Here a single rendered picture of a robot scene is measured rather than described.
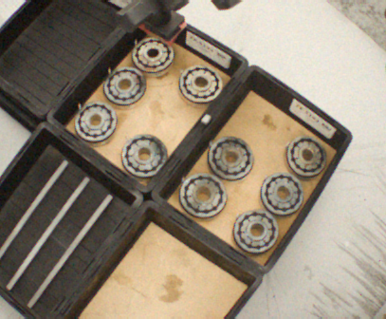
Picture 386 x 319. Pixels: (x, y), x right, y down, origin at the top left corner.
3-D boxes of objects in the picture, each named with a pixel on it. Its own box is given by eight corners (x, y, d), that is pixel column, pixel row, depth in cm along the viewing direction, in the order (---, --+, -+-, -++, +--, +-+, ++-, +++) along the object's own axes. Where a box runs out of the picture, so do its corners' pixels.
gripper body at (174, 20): (168, 40, 133) (167, 22, 126) (133, 20, 135) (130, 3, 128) (186, 21, 135) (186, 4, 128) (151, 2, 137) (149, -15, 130)
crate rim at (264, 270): (250, 65, 146) (252, 61, 143) (352, 138, 141) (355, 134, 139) (147, 199, 133) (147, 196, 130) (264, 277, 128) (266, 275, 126)
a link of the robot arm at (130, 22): (193, 0, 119) (167, -29, 117) (151, 32, 116) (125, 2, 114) (172, 9, 130) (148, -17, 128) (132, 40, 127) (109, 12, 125)
